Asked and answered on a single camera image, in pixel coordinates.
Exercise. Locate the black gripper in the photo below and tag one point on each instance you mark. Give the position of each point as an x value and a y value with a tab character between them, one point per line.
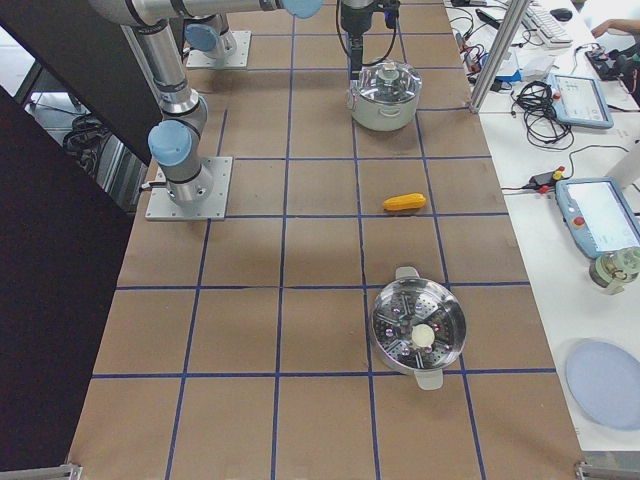
357	16

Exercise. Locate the glass pot lid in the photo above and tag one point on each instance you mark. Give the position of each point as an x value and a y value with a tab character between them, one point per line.
389	82

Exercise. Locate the yellow corn cob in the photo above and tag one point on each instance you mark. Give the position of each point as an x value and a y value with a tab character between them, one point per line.
404	202

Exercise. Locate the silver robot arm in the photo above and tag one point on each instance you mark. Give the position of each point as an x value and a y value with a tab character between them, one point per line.
211	35
173	143

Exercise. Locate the pale green electric pot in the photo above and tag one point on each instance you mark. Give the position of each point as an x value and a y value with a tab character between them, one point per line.
379	116

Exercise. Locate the steel steamer pot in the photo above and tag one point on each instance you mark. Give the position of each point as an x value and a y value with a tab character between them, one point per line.
407	301

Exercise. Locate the blue white box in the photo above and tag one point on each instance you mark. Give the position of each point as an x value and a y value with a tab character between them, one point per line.
525	65

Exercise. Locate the white keyboard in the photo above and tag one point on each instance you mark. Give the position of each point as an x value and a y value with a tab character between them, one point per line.
547	28

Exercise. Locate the black computer mouse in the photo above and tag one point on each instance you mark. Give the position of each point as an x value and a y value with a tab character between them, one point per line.
561	14

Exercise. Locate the far blue teach pendant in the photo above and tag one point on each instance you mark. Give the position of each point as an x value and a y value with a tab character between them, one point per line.
579	101

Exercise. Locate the blue teach pendant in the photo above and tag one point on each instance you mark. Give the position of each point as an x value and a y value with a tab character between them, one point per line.
579	101
596	214

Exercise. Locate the white steamed bun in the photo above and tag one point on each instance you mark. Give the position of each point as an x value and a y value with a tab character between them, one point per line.
422	335

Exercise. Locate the near blue teach pendant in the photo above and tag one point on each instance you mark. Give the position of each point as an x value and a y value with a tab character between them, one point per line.
596	214

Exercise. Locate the glass jar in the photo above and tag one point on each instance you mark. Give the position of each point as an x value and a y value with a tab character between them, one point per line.
613	270

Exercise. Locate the light blue plate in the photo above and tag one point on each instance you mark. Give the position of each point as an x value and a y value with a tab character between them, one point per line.
604	381

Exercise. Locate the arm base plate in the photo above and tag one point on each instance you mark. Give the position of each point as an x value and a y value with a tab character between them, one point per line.
205	197
236	61

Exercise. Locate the aluminium frame post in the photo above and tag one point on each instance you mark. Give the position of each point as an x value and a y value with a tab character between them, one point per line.
505	34

